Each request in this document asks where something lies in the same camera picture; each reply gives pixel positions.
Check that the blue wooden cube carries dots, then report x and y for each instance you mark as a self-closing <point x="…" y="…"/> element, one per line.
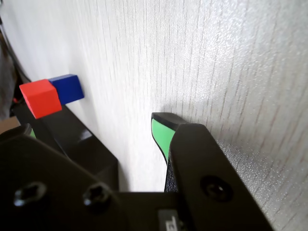
<point x="69" y="89"/>

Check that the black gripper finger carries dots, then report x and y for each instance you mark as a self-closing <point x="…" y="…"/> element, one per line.
<point x="48" y="187"/>
<point x="204" y="173"/>

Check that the red wooden cube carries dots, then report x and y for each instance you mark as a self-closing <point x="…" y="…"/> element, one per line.
<point x="41" y="98"/>

